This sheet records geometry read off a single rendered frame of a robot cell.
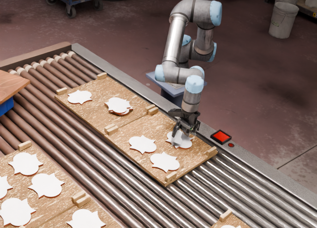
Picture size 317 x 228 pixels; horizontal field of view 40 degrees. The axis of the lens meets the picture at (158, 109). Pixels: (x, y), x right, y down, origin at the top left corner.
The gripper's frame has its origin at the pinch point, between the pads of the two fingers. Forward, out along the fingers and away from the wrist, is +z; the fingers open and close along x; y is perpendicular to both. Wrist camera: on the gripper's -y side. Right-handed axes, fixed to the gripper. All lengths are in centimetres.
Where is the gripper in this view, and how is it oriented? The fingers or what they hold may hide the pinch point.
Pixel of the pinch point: (179, 139)
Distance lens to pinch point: 207.7
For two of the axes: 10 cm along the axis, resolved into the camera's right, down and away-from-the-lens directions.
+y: 6.9, 5.0, -5.3
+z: -1.2, 8.0, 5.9
